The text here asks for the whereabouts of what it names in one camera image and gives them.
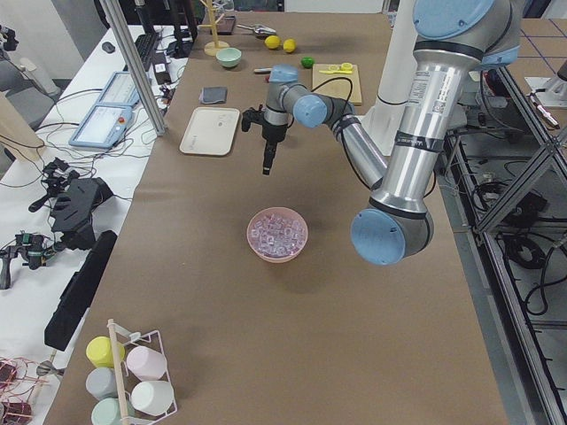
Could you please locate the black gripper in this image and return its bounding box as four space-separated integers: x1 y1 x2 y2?
241 105 289 175

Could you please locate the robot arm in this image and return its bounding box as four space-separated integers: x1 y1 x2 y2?
241 1 524 266

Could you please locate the clear ice cube pile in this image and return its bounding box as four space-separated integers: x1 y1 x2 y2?
249 211 307 259

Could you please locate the steel ice scoop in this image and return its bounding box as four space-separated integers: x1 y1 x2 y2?
236 24 277 38

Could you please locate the wooden cup tree stand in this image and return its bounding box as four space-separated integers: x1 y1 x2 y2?
198 0 229 57

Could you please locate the cream rabbit tray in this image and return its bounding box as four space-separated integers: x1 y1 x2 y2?
179 106 240 157

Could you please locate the grey folded cloth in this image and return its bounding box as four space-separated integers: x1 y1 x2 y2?
199 87 228 104

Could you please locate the green lime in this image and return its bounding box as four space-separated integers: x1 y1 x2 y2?
300 57 315 69

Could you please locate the wooden cutting board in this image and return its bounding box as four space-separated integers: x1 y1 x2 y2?
312 63 362 105

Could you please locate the mint green bowl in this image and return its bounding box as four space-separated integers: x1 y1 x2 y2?
215 47 242 69

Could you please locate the whole yellow lemon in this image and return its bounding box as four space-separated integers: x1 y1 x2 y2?
264 35 281 50
283 38 297 53

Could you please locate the pink bowl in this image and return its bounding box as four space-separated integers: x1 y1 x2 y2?
246 206 309 265

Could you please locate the teach pendant far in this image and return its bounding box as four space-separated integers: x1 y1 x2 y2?
97 71 140 107

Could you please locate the teach pendant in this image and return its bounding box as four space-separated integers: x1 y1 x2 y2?
97 71 140 107
69 104 132 150

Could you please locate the teach pendant near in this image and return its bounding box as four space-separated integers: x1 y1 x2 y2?
69 104 132 150

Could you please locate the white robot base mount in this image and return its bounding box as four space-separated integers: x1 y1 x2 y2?
362 0 417 139

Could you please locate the aluminium frame post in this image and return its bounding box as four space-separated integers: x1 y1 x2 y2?
100 0 166 136

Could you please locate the white wire cup rack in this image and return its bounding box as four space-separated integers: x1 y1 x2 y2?
85 319 178 424

